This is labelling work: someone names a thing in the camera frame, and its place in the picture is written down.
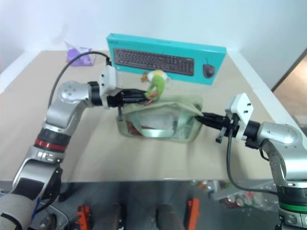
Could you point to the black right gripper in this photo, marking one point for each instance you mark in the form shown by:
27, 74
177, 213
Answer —
227, 123

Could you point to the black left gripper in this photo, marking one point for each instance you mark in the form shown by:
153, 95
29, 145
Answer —
117, 99

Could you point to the green zip pouch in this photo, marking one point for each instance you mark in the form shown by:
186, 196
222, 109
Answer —
168, 104

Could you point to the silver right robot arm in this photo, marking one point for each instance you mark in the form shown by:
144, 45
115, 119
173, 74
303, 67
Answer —
278, 136

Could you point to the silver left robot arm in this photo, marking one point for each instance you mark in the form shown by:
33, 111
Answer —
57, 112

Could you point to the teal keyboard mouse box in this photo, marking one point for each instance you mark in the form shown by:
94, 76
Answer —
168, 49

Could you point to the purple tissue pack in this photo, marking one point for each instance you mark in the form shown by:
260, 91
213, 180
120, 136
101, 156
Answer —
80, 56

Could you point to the clear bin of cans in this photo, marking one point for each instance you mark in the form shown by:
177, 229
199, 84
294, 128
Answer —
242, 196

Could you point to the orange black clamp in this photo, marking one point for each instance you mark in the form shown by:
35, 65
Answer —
84, 215
193, 213

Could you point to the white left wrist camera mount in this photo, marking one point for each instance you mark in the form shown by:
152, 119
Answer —
109, 81

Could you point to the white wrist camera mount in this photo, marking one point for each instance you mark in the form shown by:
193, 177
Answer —
242, 107
109, 81

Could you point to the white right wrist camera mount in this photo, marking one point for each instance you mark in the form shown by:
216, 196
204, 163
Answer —
242, 107

